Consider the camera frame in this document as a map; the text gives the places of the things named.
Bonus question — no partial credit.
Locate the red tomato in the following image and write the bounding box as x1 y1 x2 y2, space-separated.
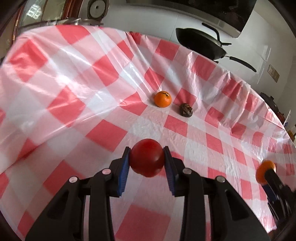
129 138 165 178

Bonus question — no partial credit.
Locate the orange tangerine with stem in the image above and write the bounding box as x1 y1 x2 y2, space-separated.
154 91 171 108

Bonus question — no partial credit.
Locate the small dark fruit behind tomatoes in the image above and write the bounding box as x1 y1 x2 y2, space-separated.
179 103 193 118

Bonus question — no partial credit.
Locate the red white checkered tablecloth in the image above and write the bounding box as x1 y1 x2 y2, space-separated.
1 25 295 240

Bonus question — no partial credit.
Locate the black wok pan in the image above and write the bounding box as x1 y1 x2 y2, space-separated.
176 23 257 72

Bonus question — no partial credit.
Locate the black range hood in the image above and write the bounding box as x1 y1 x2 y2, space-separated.
126 0 256 38

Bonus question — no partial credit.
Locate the steel pot on counter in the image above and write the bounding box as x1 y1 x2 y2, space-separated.
20 18 103 29

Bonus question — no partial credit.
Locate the wall power outlet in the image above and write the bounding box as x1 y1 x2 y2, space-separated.
267 65 280 82

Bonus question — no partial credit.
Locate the round wall clock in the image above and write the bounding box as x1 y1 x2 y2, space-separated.
87 0 109 20

